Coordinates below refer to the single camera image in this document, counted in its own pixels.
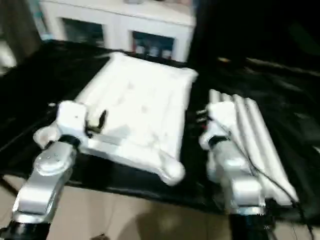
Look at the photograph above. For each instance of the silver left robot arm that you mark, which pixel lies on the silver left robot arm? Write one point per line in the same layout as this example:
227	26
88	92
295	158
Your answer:
47	157

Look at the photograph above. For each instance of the black backdrop cloth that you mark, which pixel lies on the black backdrop cloth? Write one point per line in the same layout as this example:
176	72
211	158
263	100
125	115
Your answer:
250	25

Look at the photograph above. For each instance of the white plastic table top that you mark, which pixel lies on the white plastic table top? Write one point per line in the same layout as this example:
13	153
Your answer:
140	112

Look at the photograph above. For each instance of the small gold tag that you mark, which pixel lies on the small gold tag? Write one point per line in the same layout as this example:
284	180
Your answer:
223	59

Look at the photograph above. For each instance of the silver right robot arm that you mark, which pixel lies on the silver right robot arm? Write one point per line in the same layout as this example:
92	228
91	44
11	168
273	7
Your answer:
240	175

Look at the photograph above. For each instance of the white glass-door cabinet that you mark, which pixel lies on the white glass-door cabinet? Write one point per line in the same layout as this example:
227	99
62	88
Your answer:
120	15

